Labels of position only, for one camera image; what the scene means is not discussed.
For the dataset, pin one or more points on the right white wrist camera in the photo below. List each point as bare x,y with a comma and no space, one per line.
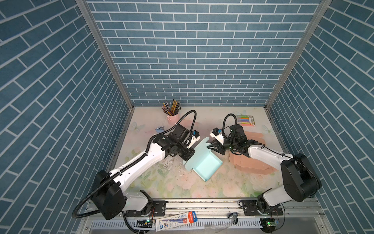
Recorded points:
217,136

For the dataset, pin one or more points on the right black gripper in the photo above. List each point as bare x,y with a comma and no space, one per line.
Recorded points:
223,147

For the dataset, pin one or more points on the pink pencil bucket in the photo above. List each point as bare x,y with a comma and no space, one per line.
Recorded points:
172,120

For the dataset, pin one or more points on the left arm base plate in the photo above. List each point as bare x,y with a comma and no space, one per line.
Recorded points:
156,209

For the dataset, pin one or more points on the light blue paper box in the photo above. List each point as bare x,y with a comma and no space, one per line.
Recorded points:
204,162

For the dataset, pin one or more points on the small metal clip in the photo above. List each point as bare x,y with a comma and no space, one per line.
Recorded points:
233,218

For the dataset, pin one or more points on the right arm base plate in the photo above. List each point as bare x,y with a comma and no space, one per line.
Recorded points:
250,207

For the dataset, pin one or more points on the aluminium mounting rail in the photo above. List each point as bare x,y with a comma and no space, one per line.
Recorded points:
216,211

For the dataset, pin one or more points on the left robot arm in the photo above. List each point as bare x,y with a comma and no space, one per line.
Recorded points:
114,197

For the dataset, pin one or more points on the pink flat paper box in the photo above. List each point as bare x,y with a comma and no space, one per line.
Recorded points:
254,166

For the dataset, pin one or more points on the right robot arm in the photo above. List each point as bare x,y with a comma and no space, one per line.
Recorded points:
299,180

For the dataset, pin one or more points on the bundle of coloured pencils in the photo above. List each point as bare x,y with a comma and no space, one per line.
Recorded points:
171,108

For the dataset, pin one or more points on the pack of coloured markers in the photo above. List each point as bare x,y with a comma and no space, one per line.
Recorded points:
246,120

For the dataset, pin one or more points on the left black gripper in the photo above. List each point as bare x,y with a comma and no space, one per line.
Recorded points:
188,151

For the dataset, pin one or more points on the red blue white package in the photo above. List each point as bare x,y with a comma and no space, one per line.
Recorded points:
175,221

